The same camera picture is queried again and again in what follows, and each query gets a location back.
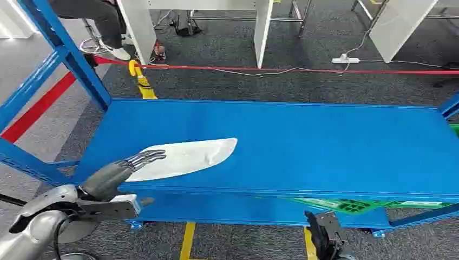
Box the dark right robot hand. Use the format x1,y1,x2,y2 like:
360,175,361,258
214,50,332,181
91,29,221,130
304,211,348,260

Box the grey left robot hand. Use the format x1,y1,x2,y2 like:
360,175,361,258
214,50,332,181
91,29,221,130
80,149,167,203

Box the blue metal shelf rack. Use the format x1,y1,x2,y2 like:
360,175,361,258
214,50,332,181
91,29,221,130
0,0,459,239

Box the red floor tape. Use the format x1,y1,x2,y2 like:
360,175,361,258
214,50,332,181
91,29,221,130
1,71,77,144

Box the yellow floor tape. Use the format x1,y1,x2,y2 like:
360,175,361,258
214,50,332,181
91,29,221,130
179,222,320,260

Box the chrome stool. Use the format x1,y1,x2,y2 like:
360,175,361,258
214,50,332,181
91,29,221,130
79,18,108,55

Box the small red device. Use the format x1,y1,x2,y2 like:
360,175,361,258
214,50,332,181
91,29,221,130
154,40,167,61

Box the white desk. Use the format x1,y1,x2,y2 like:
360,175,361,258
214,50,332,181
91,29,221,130
116,0,276,69

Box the person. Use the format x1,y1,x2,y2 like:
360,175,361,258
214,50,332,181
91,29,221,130
49,0,132,61

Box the red barrier belt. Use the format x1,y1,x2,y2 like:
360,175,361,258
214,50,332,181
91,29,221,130
94,55,459,76

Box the black bag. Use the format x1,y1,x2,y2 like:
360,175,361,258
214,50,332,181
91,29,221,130
169,10,204,37

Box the white power strip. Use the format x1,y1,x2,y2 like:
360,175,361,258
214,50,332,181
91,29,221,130
331,54,360,64

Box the white desk side panel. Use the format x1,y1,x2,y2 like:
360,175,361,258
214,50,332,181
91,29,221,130
368,0,439,64

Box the white power cable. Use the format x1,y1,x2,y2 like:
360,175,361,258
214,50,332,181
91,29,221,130
143,31,443,77

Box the chrome table frame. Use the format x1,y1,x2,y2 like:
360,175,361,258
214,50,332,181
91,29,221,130
186,0,313,38

